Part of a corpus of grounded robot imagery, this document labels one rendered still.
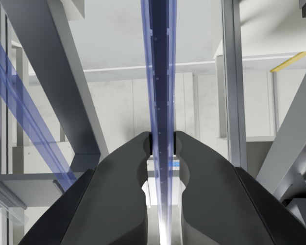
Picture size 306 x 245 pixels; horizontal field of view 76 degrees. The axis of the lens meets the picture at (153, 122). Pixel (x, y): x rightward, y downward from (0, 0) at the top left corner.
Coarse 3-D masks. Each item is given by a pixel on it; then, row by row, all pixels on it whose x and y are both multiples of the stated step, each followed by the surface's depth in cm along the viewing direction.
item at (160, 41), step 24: (144, 0) 7; (168, 0) 7; (144, 24) 8; (168, 24) 8; (144, 48) 9; (168, 48) 9; (168, 72) 9; (168, 96) 10; (168, 120) 11; (168, 144) 13; (168, 168) 14; (168, 192) 17; (168, 216) 20; (168, 240) 25
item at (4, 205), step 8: (0, 200) 26; (8, 200) 27; (0, 208) 26; (8, 208) 27; (16, 208) 28; (8, 216) 28; (16, 216) 28; (24, 216) 30; (16, 224) 30; (24, 224) 30
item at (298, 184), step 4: (300, 176) 34; (296, 180) 35; (300, 180) 35; (304, 180) 34; (292, 184) 36; (296, 184) 36; (300, 184) 36; (304, 184) 35; (288, 188) 37; (292, 188) 37; (296, 188) 37; (300, 188) 36; (304, 188) 36; (288, 192) 38; (292, 192) 38; (296, 192) 38; (300, 192) 38; (304, 192) 38; (284, 196) 39; (288, 196) 39; (292, 196) 39; (296, 196) 39; (300, 196) 39; (304, 196) 39; (280, 200) 40
